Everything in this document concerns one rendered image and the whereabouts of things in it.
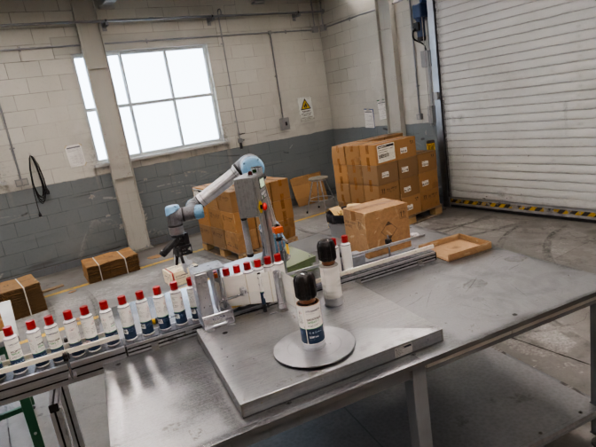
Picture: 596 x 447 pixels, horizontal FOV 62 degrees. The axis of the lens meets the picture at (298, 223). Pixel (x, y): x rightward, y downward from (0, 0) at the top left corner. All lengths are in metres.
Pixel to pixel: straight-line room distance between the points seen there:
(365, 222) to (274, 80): 6.14
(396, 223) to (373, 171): 3.24
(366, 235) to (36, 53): 5.73
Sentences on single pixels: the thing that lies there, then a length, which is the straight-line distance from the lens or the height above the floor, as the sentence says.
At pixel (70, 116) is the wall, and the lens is 7.56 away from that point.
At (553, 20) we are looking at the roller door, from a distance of 6.33.
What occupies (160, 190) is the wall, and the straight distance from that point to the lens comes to 7.84.
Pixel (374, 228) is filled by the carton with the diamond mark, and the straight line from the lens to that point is 2.84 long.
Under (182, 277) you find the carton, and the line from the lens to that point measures 2.66.
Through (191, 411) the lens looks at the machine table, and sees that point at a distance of 1.81.
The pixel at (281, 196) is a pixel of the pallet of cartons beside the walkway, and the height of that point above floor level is 0.69.
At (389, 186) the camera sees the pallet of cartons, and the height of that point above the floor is 0.60.
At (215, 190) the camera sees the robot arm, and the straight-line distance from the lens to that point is 2.72.
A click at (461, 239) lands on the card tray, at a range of 3.13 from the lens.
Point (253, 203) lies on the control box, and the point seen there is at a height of 1.35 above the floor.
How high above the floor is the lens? 1.77
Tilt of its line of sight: 14 degrees down
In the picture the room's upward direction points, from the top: 9 degrees counter-clockwise
